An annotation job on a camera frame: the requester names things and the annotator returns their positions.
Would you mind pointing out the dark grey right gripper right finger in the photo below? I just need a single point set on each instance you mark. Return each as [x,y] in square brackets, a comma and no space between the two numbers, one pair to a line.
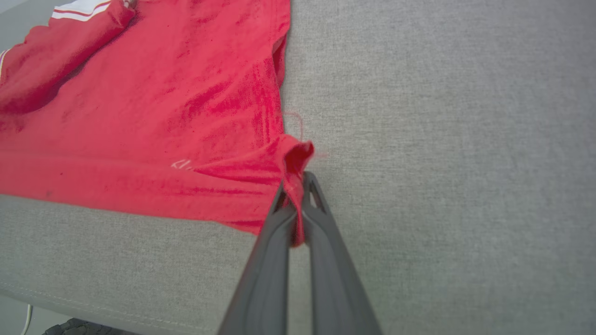
[333,279]

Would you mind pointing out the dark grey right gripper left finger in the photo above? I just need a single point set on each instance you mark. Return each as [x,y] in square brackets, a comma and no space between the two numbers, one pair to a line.
[265,279]

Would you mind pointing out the red garment with white trim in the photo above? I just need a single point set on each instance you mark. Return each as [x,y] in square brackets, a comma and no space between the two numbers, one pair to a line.
[163,116]

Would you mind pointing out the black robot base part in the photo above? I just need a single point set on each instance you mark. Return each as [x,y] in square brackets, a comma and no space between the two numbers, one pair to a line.
[79,328]

